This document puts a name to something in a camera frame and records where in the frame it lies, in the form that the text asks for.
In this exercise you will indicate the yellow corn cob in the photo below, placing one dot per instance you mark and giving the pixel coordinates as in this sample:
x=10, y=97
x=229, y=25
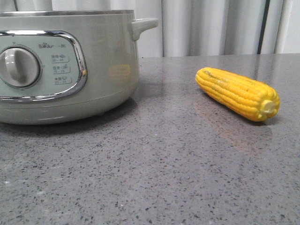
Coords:
x=249, y=98

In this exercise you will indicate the white pleated curtain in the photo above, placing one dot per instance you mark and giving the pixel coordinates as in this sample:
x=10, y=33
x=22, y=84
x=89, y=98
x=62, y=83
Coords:
x=198, y=27

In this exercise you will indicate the pale green electric cooking pot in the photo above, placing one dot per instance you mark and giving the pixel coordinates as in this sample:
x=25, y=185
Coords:
x=60, y=66

